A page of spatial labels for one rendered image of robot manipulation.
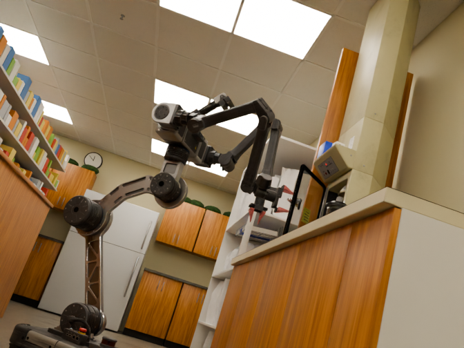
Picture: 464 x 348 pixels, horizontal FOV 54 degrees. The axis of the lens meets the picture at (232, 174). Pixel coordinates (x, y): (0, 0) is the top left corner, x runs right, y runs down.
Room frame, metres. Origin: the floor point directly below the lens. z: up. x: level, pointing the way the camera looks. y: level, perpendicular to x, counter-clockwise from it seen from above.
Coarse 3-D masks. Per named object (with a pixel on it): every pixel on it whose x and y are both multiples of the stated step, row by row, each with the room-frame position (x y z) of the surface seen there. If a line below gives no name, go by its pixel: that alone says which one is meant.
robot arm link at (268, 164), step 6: (276, 120) 2.50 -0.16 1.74; (276, 126) 2.50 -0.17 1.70; (276, 132) 2.52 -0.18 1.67; (270, 138) 2.53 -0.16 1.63; (276, 138) 2.52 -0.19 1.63; (270, 144) 2.52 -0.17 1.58; (276, 144) 2.52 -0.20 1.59; (270, 150) 2.52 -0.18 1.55; (276, 150) 2.53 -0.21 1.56; (270, 156) 2.51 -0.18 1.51; (264, 162) 2.52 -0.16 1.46; (270, 162) 2.50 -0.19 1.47; (264, 168) 2.50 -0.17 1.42; (270, 168) 2.49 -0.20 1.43; (270, 174) 2.49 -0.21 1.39
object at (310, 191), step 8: (304, 176) 2.20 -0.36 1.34; (296, 184) 2.17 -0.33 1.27; (304, 184) 2.22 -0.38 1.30; (312, 184) 2.28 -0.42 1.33; (304, 192) 2.23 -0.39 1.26; (312, 192) 2.29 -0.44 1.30; (320, 192) 2.36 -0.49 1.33; (296, 200) 2.19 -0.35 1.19; (304, 200) 2.25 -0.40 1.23; (312, 200) 2.31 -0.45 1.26; (320, 200) 2.38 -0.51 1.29; (296, 208) 2.20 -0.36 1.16; (304, 208) 2.26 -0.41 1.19; (312, 208) 2.32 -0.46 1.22; (288, 216) 2.17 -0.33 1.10; (296, 216) 2.22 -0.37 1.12; (304, 216) 2.28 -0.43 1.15; (312, 216) 2.34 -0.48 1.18; (296, 224) 2.23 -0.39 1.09; (304, 224) 2.30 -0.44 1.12; (288, 232) 2.19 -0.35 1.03
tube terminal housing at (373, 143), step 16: (352, 128) 2.22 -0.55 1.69; (368, 128) 2.09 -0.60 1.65; (384, 128) 2.12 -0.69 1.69; (368, 144) 2.10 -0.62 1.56; (384, 144) 2.15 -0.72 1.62; (368, 160) 2.10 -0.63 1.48; (384, 160) 2.19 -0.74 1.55; (352, 176) 2.09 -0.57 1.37; (368, 176) 2.10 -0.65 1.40; (384, 176) 2.22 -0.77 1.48; (336, 192) 2.37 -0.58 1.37; (352, 192) 2.09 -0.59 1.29; (368, 192) 2.10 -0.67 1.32
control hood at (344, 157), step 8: (336, 144) 2.08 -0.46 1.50; (328, 152) 2.18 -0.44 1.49; (336, 152) 2.11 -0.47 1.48; (344, 152) 2.09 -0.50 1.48; (352, 152) 2.09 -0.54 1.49; (320, 160) 2.30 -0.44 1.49; (336, 160) 2.15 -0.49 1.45; (344, 160) 2.09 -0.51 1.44; (352, 160) 2.09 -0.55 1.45; (344, 168) 2.13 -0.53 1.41; (320, 176) 2.40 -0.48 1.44; (336, 176) 2.26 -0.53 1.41
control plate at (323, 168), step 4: (328, 160) 2.22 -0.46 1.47; (332, 160) 2.19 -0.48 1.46; (320, 164) 2.32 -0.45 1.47; (324, 164) 2.29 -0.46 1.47; (328, 164) 2.25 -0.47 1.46; (332, 164) 2.21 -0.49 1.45; (320, 168) 2.35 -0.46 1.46; (324, 168) 2.31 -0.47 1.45; (328, 168) 2.27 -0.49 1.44; (336, 168) 2.20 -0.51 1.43; (320, 172) 2.37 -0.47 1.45; (324, 172) 2.33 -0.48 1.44; (332, 172) 2.25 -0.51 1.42; (324, 176) 2.36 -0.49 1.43; (328, 176) 2.32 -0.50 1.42
